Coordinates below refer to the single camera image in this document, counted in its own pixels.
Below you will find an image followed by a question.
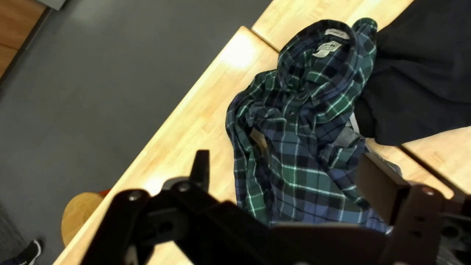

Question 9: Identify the black shoe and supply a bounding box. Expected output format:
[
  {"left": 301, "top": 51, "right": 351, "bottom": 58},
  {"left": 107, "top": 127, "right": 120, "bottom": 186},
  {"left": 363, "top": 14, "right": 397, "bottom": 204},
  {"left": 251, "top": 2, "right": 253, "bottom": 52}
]
[{"left": 0, "top": 238, "right": 44, "bottom": 265}]

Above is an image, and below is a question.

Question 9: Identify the green blue checked shirt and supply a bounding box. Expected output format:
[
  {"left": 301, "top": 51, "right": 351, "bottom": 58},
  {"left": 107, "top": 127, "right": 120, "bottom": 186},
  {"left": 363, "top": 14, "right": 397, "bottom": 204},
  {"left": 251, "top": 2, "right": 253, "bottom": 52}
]
[{"left": 223, "top": 17, "right": 394, "bottom": 236}]

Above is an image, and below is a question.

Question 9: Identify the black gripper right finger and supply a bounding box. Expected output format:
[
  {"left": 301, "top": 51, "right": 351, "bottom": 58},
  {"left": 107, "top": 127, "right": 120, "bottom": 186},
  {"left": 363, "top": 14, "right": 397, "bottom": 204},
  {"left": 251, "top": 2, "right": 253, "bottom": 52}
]
[{"left": 354, "top": 151, "right": 471, "bottom": 265}]

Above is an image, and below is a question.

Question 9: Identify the round wooden stool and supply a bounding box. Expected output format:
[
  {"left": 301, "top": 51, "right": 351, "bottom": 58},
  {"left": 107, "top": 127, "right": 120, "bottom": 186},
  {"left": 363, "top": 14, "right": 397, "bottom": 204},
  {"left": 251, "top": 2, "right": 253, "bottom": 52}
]
[{"left": 59, "top": 191, "right": 107, "bottom": 248}]

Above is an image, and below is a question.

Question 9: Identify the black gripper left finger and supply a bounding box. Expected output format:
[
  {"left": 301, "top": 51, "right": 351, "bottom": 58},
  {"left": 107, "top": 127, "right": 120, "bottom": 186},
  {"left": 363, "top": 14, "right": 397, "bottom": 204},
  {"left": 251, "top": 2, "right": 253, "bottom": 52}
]
[{"left": 79, "top": 149, "right": 276, "bottom": 265}]

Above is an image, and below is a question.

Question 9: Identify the black folded garment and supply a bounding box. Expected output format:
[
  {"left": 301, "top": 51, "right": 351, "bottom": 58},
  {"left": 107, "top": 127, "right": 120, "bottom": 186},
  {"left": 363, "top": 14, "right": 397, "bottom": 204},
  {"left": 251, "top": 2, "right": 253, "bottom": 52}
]
[{"left": 353, "top": 0, "right": 471, "bottom": 148}]

